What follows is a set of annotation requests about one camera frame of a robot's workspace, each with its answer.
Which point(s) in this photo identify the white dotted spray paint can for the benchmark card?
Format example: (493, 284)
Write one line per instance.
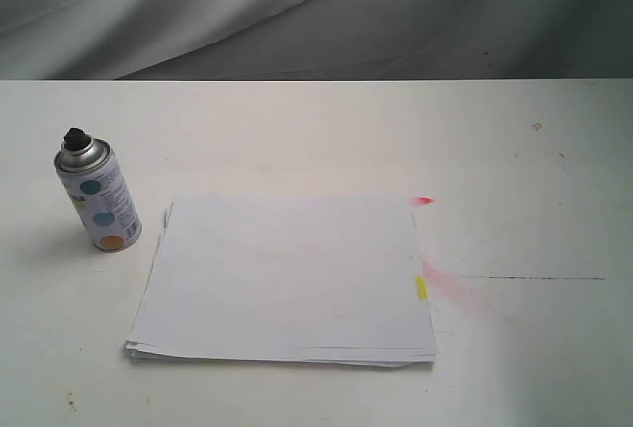
(89, 171)

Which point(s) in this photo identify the white paper stack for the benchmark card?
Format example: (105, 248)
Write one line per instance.
(315, 280)

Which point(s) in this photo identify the white backdrop cloth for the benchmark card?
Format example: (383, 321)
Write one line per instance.
(315, 39)

